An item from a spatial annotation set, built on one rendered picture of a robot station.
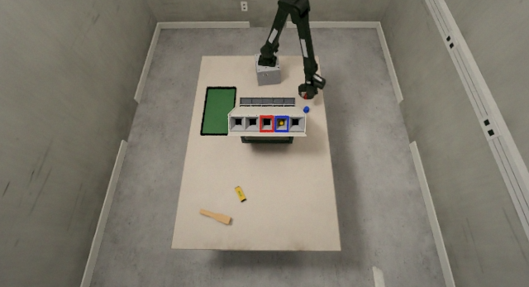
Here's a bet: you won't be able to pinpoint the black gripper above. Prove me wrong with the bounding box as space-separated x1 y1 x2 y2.
298 84 318 97

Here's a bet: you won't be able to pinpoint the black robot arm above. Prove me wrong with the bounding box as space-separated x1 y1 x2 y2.
258 0 326 100

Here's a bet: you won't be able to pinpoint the yellow pocket level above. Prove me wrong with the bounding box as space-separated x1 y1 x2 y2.
235 186 246 202

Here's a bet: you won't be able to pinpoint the green tray with black rim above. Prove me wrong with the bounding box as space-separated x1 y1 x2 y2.
200 87 236 136

